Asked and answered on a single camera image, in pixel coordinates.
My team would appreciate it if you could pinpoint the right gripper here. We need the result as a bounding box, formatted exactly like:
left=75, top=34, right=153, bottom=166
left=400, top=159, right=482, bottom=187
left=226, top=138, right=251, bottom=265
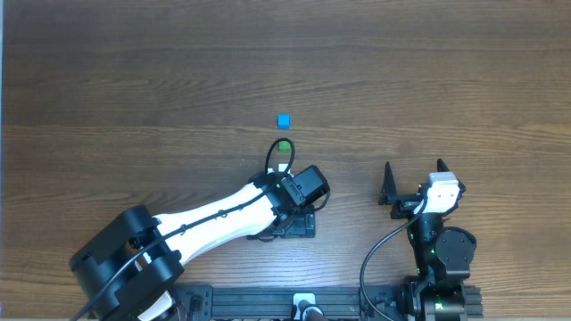
left=378, top=158, right=468, bottom=220

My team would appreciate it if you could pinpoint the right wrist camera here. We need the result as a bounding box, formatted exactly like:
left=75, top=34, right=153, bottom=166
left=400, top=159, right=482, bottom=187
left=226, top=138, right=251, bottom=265
left=418, top=171, right=461, bottom=214

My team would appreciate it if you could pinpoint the mounting rail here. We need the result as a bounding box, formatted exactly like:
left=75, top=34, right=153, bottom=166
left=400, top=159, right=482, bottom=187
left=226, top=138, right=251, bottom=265
left=169, top=284, right=485, bottom=321

